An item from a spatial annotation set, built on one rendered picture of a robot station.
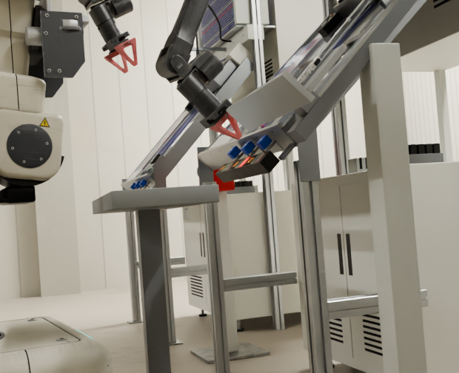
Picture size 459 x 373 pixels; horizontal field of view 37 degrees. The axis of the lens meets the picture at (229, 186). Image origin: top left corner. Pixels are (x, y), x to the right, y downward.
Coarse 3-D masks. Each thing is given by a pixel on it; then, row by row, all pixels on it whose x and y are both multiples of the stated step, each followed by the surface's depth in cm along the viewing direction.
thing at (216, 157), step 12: (252, 132) 173; (264, 132) 165; (276, 132) 160; (228, 144) 190; (240, 144) 184; (276, 144) 166; (288, 144) 161; (204, 156) 215; (216, 156) 206; (228, 156) 199; (216, 168) 216
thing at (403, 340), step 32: (384, 64) 127; (384, 96) 127; (384, 128) 126; (384, 160) 126; (384, 192) 126; (384, 224) 126; (384, 256) 127; (416, 256) 127; (384, 288) 128; (416, 288) 126; (384, 320) 128; (416, 320) 126; (384, 352) 129; (416, 352) 125
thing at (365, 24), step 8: (376, 8) 185; (368, 16) 185; (376, 16) 175; (360, 24) 185; (368, 24) 176; (352, 32) 185; (360, 32) 176; (312, 40) 232; (344, 40) 184; (352, 40) 181; (320, 48) 207; (312, 56) 206; (304, 64) 208
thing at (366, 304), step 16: (304, 144) 152; (416, 144) 185; (432, 144) 186; (304, 160) 151; (352, 160) 197; (416, 160) 183; (432, 160) 185; (208, 176) 226; (304, 176) 151; (320, 176) 152; (288, 272) 229; (224, 288) 221; (240, 288) 223; (336, 304) 152; (352, 304) 153; (368, 304) 156
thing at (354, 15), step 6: (366, 0) 117; (360, 6) 117; (366, 6) 117; (354, 12) 117; (360, 12) 117; (348, 18) 117; (354, 18) 116; (342, 24) 117; (348, 24) 116; (342, 30) 116; (336, 36) 115; (330, 42) 115; (336, 42) 115; (324, 48) 115; (330, 48) 115; (318, 54) 115; (324, 54) 115
